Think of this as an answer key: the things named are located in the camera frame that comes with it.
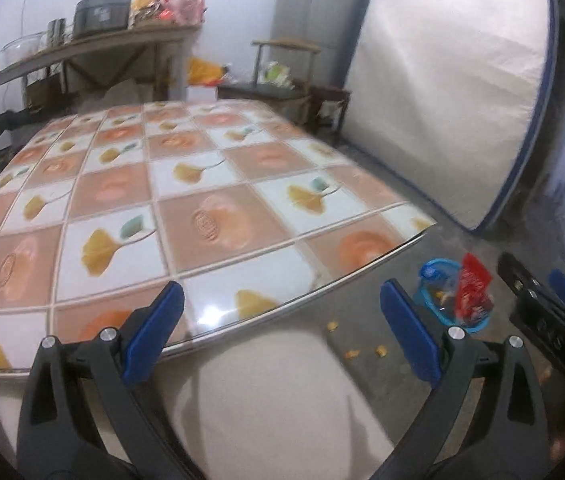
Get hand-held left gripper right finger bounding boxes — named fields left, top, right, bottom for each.
left=373, top=279, right=561, bottom=480

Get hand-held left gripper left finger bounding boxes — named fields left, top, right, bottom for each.
left=16, top=281, right=203, bottom=480

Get blue mesh waste basket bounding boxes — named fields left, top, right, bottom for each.
left=415, top=257, right=494, bottom=335

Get red snack pouch gold edge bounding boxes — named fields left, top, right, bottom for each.
left=454, top=252, right=494, bottom=322

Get tile pattern dining table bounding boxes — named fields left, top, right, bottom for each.
left=0, top=100, right=438, bottom=373

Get white mattress blue trim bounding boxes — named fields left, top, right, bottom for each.
left=345, top=0, right=561, bottom=233

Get black cloth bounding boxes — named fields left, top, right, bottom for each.
left=0, top=107, right=58, bottom=136

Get brown cardboard box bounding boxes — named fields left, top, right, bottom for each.
left=25, top=77, right=66, bottom=111

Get wooden chair black seat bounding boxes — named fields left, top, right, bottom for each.
left=217, top=37, right=323, bottom=121

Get yellow plastic bag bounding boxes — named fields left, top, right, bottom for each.
left=187, top=57, right=230, bottom=86

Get white green packet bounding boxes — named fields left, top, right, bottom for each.
left=262, top=60, right=293, bottom=87

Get long wooden side desk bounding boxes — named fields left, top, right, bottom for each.
left=0, top=22, right=200, bottom=181

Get clear glass bowl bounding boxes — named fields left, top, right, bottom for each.
left=1, top=32, right=48, bottom=66

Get steel cups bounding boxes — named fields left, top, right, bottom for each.
left=45, top=17, right=73, bottom=48

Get orange snack bag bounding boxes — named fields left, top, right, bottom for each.
left=130, top=0, right=178, bottom=28

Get pink plastic bag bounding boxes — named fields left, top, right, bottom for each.
left=175, top=0, right=208, bottom=25

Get grey refrigerator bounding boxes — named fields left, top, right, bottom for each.
left=268, top=0, right=373, bottom=91

